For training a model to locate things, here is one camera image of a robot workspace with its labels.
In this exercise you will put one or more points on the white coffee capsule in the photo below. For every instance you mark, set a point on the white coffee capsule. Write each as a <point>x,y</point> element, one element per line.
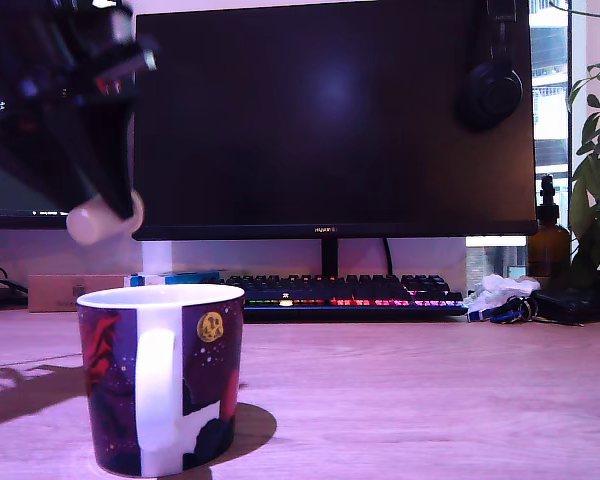
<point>82,225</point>

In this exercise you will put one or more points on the black monitor showing text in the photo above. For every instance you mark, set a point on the black monitor showing text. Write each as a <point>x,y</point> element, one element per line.
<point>20,200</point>

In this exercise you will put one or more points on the brown cardboard box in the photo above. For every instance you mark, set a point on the brown cardboard box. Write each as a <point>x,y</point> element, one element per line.
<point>50,295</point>

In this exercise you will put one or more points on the blue and white box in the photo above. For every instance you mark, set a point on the blue and white box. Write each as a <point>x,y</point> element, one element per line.
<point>190,276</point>

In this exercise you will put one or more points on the large black dark-screen monitor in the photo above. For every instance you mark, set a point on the large black dark-screen monitor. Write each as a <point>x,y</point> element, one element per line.
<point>305,125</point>

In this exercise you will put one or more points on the purple space print mug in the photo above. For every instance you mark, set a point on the purple space print mug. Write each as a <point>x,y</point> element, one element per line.
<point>210,360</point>

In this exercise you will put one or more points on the black rainbow backlit keyboard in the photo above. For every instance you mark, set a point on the black rainbow backlit keyboard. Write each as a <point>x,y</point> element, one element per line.
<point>370,292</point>

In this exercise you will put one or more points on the black over-ear headphones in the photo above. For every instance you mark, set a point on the black over-ear headphones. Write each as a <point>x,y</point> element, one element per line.
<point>490,90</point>

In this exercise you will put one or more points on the white crumpled tissue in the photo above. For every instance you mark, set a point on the white crumpled tissue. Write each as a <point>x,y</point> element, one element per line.
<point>505,287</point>

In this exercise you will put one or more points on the brown glass pump bottle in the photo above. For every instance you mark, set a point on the brown glass pump bottle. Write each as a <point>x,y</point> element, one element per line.
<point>547,245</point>

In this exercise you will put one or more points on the black flat case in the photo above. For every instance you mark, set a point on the black flat case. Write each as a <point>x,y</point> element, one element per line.
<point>570,302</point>

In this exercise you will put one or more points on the green leafy potted plant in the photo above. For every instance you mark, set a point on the green leafy potted plant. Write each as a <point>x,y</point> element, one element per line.
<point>597,200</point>

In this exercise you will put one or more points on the white upright post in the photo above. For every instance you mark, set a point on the white upright post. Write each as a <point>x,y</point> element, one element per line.
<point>157,257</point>

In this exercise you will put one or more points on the dark window frame bar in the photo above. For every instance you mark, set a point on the dark window frame bar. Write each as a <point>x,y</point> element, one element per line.
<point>569,50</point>

